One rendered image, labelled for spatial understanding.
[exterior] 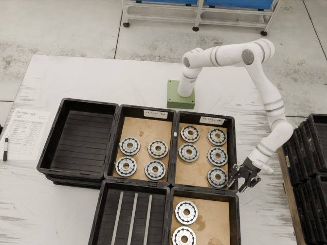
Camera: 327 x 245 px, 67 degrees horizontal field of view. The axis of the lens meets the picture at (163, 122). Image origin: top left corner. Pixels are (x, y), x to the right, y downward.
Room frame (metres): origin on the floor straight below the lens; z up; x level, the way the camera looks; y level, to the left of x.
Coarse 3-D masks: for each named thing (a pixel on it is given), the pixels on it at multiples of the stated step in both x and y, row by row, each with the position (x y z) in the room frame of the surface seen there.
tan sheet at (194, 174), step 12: (204, 132) 0.65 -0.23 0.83; (180, 144) 0.56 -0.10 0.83; (204, 144) 0.57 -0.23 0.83; (204, 156) 0.51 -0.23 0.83; (216, 156) 0.51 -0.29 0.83; (180, 168) 0.43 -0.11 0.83; (192, 168) 0.43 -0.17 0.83; (204, 168) 0.44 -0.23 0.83; (180, 180) 0.37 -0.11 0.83; (192, 180) 0.37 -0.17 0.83; (204, 180) 0.38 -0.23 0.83
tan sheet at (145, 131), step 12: (132, 120) 0.67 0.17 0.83; (144, 120) 0.68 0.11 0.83; (156, 120) 0.69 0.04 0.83; (132, 132) 0.60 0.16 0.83; (144, 132) 0.61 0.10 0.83; (156, 132) 0.61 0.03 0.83; (168, 132) 0.62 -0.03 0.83; (144, 144) 0.54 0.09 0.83; (168, 144) 0.55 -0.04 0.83; (120, 156) 0.46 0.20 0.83; (144, 156) 0.47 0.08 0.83; (168, 156) 0.49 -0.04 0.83
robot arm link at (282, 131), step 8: (280, 128) 0.49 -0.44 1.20; (288, 128) 0.49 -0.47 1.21; (272, 136) 0.47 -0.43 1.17; (280, 136) 0.47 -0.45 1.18; (288, 136) 0.47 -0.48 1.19; (264, 144) 0.46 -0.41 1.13; (272, 144) 0.45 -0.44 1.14; (280, 144) 0.45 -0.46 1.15; (264, 152) 0.43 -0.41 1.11; (272, 152) 0.43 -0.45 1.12
